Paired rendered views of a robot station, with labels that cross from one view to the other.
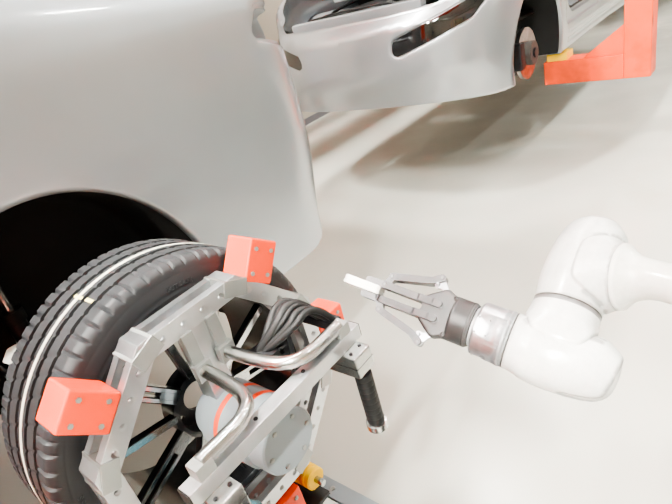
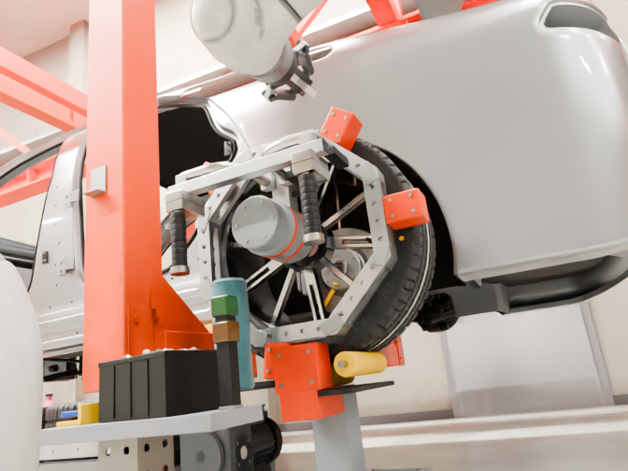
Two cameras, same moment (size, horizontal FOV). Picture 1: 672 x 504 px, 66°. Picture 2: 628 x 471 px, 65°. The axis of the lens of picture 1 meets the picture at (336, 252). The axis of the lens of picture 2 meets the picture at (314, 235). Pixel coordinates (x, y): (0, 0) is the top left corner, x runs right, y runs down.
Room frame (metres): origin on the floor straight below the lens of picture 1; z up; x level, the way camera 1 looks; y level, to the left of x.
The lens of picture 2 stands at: (0.42, -0.88, 0.48)
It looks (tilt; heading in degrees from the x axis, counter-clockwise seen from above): 16 degrees up; 68
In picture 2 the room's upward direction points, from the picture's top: 7 degrees counter-clockwise
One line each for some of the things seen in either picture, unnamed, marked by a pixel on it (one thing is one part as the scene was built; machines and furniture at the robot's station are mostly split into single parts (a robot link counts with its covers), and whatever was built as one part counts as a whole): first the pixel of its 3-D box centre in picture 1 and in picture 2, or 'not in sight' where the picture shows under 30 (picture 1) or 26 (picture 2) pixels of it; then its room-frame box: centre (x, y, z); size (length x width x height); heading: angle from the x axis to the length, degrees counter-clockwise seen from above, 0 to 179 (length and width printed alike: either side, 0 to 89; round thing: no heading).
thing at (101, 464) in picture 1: (229, 411); (289, 236); (0.83, 0.30, 0.85); 0.54 x 0.07 x 0.54; 135
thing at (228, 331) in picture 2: not in sight; (226, 332); (0.61, 0.08, 0.59); 0.04 x 0.04 x 0.04; 45
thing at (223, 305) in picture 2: not in sight; (224, 306); (0.61, 0.08, 0.64); 0.04 x 0.04 x 0.04; 45
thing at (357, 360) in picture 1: (346, 355); (310, 167); (0.81, 0.03, 0.93); 0.09 x 0.05 x 0.05; 45
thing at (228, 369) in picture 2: not in sight; (227, 351); (0.61, 0.08, 0.55); 0.03 x 0.03 x 0.21; 45
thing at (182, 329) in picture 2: not in sight; (196, 332); (0.67, 0.93, 0.69); 0.52 x 0.17 x 0.35; 45
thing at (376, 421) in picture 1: (369, 398); (309, 206); (0.78, 0.01, 0.83); 0.04 x 0.04 x 0.16
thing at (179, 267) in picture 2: not in sight; (178, 241); (0.54, 0.26, 0.83); 0.04 x 0.04 x 0.16
